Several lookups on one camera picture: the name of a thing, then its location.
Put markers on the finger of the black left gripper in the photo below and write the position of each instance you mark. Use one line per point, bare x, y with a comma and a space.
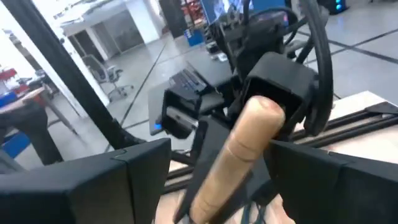
208, 146
258, 186

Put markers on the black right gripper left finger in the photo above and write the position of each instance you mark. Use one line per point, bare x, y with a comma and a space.
77, 196

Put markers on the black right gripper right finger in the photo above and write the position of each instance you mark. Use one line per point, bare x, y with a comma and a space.
342, 193

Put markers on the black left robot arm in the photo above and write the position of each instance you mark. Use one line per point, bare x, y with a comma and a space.
264, 34

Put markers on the black keyboard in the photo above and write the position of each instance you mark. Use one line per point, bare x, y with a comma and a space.
188, 81

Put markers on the computer tower with blue lights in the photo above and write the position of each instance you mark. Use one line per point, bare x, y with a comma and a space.
337, 4

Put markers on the monitor with blue screen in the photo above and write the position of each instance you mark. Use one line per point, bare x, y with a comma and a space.
214, 9

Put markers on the blue bin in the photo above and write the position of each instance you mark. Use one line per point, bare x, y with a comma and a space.
194, 37

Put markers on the red storage shelf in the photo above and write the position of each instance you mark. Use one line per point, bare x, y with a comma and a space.
192, 9

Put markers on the grey office chair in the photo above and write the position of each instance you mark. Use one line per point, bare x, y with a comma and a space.
105, 74

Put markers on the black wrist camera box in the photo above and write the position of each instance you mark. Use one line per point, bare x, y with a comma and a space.
180, 109

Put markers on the black table edge rail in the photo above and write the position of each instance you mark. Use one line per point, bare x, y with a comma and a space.
348, 124

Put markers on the black frame post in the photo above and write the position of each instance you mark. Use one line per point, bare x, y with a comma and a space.
62, 68

